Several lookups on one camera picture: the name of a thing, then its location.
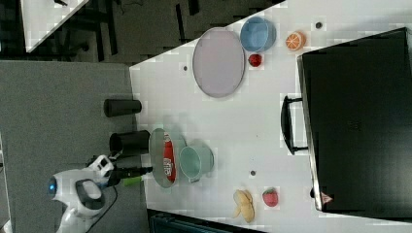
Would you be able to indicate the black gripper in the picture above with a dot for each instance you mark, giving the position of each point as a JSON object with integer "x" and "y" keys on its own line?
{"x": 119, "y": 174}

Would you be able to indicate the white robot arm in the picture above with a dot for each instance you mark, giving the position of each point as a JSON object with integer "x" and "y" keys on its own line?
{"x": 81, "y": 193}

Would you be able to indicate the mint green cup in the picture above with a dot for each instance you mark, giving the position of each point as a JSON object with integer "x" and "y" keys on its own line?
{"x": 196, "y": 161}

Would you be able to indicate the round grey plate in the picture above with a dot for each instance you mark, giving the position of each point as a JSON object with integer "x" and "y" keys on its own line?
{"x": 218, "y": 62}

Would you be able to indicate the large red strawberry toy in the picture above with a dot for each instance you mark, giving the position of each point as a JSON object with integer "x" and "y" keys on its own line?
{"x": 270, "y": 197}

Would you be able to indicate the small red strawberry toy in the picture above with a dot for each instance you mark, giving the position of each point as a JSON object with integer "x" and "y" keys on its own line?
{"x": 255, "y": 60}

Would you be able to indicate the white table in background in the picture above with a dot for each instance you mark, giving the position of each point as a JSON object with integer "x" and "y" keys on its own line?
{"x": 40, "y": 18}

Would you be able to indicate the blue bowl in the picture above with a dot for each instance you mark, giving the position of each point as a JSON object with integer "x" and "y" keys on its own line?
{"x": 257, "y": 34}

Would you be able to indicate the orange half toy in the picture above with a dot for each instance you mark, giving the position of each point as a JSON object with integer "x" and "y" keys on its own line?
{"x": 296, "y": 41}

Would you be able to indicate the black toaster oven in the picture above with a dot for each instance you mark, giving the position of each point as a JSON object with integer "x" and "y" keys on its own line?
{"x": 356, "y": 99}

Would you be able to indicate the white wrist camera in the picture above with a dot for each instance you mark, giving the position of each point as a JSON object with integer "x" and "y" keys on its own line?
{"x": 102, "y": 166}

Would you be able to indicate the black cylinder post lower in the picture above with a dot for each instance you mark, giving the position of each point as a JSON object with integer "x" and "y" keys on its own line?
{"x": 130, "y": 143}

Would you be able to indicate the black cylinder post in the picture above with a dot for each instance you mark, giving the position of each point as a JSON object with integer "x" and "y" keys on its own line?
{"x": 130, "y": 143}
{"x": 121, "y": 107}

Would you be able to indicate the black cylinder post upper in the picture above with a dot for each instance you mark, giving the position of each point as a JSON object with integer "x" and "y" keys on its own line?
{"x": 121, "y": 107}

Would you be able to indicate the black oven door handle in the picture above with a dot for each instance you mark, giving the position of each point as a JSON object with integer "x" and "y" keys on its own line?
{"x": 286, "y": 124}

